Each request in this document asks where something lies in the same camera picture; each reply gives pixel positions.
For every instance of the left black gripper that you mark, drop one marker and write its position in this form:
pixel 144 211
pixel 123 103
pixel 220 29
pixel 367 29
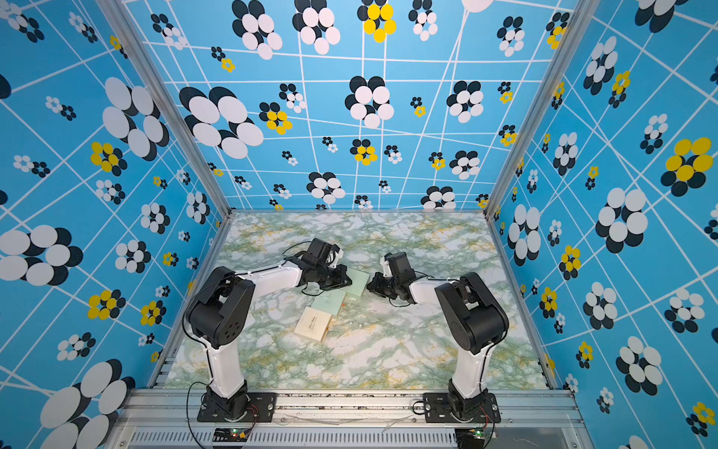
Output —
pixel 342 279

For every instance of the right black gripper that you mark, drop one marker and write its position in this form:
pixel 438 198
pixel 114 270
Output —
pixel 377 280

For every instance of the beige drawer jewelry box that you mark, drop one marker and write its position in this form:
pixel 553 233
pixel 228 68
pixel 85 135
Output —
pixel 313 324

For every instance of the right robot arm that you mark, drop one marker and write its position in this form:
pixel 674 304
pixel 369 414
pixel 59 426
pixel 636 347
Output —
pixel 475 318

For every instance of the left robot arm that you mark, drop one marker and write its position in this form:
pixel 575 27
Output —
pixel 219 311

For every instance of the right circuit board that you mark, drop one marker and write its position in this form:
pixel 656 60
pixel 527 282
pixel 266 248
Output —
pixel 473 438

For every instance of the circuit board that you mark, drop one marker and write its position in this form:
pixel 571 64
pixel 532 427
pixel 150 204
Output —
pixel 473 438
pixel 231 435

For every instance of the left circuit board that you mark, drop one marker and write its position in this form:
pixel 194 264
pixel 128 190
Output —
pixel 231 435

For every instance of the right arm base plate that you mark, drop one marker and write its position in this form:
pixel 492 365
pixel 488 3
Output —
pixel 450 408

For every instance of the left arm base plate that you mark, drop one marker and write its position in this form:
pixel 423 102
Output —
pixel 252 407

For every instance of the aluminium front rail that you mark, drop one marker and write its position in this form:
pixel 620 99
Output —
pixel 166 418

